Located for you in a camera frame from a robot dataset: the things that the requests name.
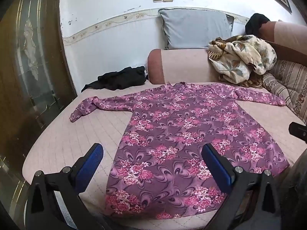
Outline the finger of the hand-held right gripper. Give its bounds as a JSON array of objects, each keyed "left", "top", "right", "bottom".
[{"left": 288, "top": 122, "right": 307, "bottom": 145}]

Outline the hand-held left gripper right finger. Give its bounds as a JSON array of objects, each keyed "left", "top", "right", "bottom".
[{"left": 201, "top": 144, "right": 283, "bottom": 230}]

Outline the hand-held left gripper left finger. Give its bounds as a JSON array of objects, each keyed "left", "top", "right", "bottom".
[{"left": 25, "top": 143, "right": 113, "bottom": 230}]

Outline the purple floral dress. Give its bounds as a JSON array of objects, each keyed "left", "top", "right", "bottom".
[{"left": 69, "top": 82, "right": 290, "bottom": 219}]

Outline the pink quilted bed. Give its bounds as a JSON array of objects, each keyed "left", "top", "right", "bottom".
[{"left": 21, "top": 81, "right": 307, "bottom": 230}]

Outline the striped floral cushion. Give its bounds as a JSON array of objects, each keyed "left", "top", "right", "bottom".
[{"left": 261, "top": 60, "right": 307, "bottom": 122}]

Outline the pink bolster cushion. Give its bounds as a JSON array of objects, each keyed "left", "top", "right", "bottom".
[
  {"left": 259, "top": 21, "right": 307, "bottom": 60},
  {"left": 147, "top": 48, "right": 231, "bottom": 85}
]

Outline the cream floral blanket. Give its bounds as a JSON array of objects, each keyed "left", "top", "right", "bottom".
[{"left": 208, "top": 35, "right": 277, "bottom": 88}]

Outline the wooden door with glass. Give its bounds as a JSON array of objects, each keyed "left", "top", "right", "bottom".
[{"left": 0, "top": 0, "right": 78, "bottom": 230}]

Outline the small black cloth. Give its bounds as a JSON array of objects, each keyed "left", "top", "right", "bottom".
[{"left": 245, "top": 13, "right": 271, "bottom": 36}]

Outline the grey pillow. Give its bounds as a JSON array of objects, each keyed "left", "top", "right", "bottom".
[{"left": 158, "top": 8, "right": 234, "bottom": 50}]

